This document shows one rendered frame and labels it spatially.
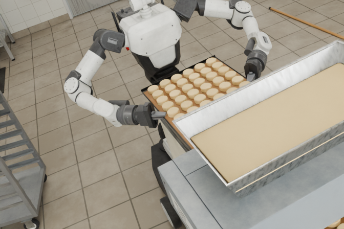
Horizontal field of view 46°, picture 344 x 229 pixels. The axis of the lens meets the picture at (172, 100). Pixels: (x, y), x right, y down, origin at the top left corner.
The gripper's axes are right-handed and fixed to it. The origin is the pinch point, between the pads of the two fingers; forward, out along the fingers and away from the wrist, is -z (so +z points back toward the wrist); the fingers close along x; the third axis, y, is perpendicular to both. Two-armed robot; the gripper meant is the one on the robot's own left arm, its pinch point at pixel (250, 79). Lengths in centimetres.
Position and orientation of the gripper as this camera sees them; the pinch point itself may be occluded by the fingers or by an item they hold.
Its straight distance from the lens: 177.6
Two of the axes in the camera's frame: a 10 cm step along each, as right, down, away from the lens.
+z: 3.3, -6.1, 7.2
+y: 9.1, 0.0, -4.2
